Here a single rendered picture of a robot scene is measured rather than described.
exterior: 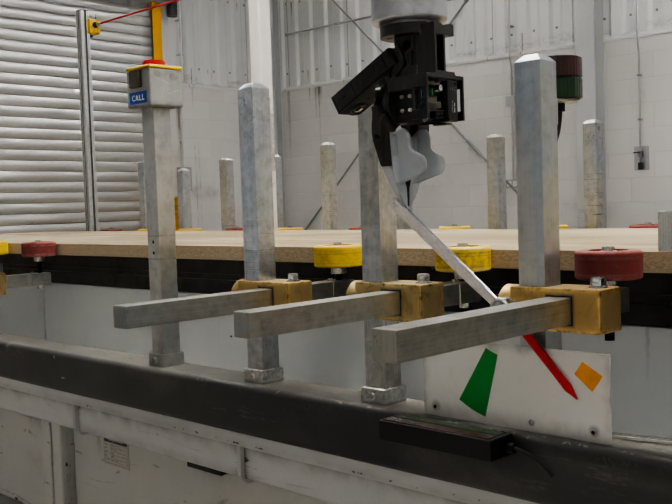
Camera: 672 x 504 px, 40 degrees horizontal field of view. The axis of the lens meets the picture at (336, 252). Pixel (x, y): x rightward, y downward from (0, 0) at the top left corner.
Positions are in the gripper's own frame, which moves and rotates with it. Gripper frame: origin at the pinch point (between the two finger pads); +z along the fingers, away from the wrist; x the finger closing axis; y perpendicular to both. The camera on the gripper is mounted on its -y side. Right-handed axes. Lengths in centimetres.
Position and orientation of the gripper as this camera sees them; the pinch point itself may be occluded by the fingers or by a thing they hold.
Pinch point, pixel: (401, 196)
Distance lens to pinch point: 111.5
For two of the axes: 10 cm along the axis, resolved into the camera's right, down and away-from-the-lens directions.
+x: 7.0, -0.6, 7.1
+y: 7.2, 0.1, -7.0
